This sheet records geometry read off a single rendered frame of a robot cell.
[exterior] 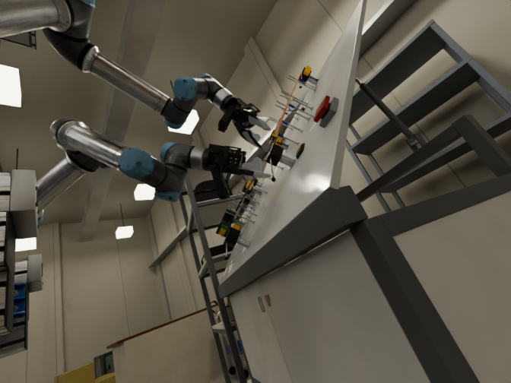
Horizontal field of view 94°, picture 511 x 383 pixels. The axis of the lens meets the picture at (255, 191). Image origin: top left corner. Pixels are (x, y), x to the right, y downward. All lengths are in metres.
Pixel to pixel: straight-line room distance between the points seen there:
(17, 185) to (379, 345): 0.71
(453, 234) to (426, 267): 0.11
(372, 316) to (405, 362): 0.07
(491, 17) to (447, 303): 3.20
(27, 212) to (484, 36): 3.50
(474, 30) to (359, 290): 3.21
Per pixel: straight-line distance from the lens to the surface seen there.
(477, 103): 3.24
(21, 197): 0.61
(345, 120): 0.56
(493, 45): 3.40
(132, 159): 0.67
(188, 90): 0.89
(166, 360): 3.64
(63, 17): 0.93
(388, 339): 0.50
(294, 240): 0.53
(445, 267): 0.52
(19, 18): 0.85
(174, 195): 0.77
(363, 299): 0.50
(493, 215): 0.71
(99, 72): 1.02
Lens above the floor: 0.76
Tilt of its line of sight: 22 degrees up
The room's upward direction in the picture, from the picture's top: 22 degrees counter-clockwise
